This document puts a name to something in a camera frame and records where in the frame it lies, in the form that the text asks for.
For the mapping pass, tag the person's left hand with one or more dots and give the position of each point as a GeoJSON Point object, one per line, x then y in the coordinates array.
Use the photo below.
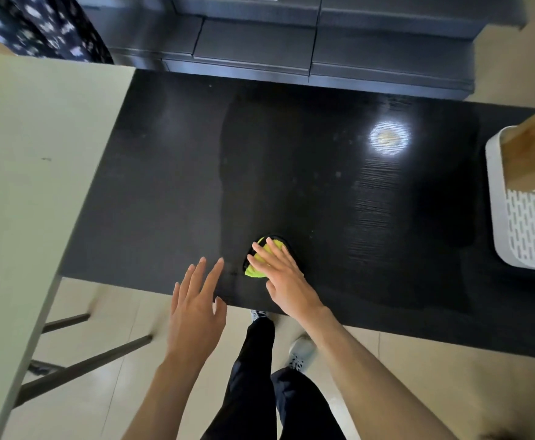
{"type": "Point", "coordinates": [193, 320]}

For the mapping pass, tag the person's right hand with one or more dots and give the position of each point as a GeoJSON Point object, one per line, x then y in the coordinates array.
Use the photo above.
{"type": "Point", "coordinates": [290, 288]}

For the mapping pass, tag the person's left little finger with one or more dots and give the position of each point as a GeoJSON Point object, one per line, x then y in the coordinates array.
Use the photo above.
{"type": "Point", "coordinates": [175, 295]}

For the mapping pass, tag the person's right thumb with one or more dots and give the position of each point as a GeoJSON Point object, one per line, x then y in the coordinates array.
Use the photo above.
{"type": "Point", "coordinates": [271, 290]}

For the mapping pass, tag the person's left middle finger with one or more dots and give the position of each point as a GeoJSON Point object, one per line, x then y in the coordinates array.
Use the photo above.
{"type": "Point", "coordinates": [198, 274]}

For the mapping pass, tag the person's left thumb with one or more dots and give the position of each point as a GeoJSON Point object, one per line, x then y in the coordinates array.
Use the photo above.
{"type": "Point", "coordinates": [220, 311]}

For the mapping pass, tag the person's right little finger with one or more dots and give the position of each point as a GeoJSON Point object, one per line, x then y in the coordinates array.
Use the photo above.
{"type": "Point", "coordinates": [286, 254]}

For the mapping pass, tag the person's right middle finger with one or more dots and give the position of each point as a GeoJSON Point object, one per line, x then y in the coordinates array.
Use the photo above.
{"type": "Point", "coordinates": [263, 254]}

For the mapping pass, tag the yellow-green cleaning cloth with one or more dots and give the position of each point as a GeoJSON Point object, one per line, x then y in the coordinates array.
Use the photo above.
{"type": "Point", "coordinates": [254, 271]}

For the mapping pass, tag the person's left forearm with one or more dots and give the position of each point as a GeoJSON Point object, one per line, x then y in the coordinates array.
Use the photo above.
{"type": "Point", "coordinates": [166, 403]}

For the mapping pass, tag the person's right forearm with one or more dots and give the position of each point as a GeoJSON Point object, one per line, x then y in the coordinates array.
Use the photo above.
{"type": "Point", "coordinates": [368, 384]}

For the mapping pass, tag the person's white left shoe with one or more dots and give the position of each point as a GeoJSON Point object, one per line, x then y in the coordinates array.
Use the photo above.
{"type": "Point", "coordinates": [259, 314]}

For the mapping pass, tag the person's white shoe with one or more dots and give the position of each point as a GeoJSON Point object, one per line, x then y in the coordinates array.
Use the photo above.
{"type": "Point", "coordinates": [302, 352]}
{"type": "Point", "coordinates": [259, 314]}

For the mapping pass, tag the person's white right shoe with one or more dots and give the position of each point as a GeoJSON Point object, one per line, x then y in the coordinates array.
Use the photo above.
{"type": "Point", "coordinates": [302, 352]}

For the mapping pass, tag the person's black trousers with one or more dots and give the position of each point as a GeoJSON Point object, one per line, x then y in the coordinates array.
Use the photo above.
{"type": "Point", "coordinates": [249, 389]}

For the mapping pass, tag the grey drawer cabinet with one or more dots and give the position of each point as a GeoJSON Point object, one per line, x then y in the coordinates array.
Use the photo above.
{"type": "Point", "coordinates": [341, 45]}

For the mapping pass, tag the white perforated plastic basket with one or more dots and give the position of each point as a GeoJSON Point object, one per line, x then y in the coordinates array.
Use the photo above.
{"type": "Point", "coordinates": [524, 233]}

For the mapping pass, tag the dark floral fabric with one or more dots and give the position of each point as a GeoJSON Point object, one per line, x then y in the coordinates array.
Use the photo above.
{"type": "Point", "coordinates": [43, 22]}

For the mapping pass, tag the dark metal table frame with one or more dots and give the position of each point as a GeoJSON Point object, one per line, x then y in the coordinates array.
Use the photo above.
{"type": "Point", "coordinates": [84, 364]}

